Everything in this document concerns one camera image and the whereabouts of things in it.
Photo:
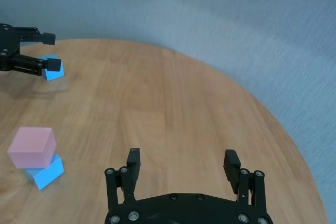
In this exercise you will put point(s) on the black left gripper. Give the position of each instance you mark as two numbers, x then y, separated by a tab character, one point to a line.
8	43

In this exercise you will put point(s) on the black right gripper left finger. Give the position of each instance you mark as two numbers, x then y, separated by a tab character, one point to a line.
131	182

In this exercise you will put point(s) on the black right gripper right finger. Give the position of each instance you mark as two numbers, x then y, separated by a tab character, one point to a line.
232	166

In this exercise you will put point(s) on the light blue cube block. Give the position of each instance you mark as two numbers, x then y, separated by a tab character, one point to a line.
55	75
48	175

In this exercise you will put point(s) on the pink cube block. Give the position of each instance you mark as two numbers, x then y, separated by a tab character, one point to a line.
30	148

